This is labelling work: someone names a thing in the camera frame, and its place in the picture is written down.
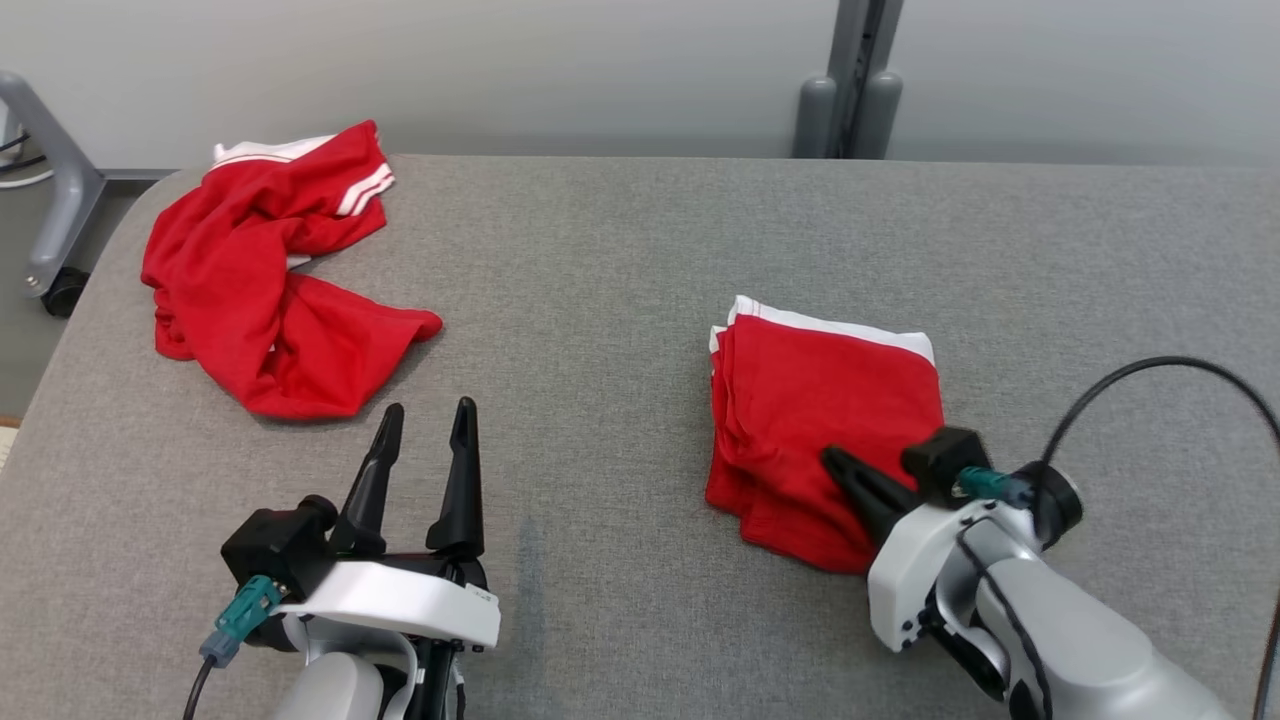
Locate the black caster wheel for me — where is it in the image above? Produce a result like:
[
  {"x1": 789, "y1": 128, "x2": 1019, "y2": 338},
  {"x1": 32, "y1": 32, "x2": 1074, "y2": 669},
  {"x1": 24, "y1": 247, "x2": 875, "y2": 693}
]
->
[{"x1": 40, "y1": 266, "x2": 91, "y2": 319}]

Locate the grey metal frame leg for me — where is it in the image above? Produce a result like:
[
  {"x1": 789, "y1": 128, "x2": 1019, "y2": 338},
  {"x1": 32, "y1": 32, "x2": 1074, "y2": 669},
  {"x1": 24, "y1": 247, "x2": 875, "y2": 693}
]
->
[{"x1": 0, "y1": 70, "x2": 106, "y2": 299}]

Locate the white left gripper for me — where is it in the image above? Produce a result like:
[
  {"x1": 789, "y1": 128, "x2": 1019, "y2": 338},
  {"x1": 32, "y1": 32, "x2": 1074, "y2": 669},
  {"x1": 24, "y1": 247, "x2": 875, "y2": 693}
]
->
[{"x1": 272, "y1": 396, "x2": 502, "y2": 651}]

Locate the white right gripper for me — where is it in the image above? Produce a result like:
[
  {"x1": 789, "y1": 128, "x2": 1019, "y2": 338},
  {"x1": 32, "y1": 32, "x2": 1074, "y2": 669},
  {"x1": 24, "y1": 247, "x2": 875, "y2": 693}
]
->
[{"x1": 820, "y1": 445, "x2": 1006, "y2": 653}]

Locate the grey partition post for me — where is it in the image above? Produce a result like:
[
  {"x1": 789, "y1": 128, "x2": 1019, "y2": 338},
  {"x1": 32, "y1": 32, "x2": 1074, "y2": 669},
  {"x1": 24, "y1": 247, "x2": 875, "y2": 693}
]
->
[{"x1": 795, "y1": 0, "x2": 906, "y2": 161}]

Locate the red garment with white stripes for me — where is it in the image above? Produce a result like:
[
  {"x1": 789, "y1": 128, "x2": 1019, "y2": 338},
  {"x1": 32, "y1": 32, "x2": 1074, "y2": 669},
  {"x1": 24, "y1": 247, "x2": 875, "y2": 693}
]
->
[{"x1": 140, "y1": 120, "x2": 444, "y2": 421}]

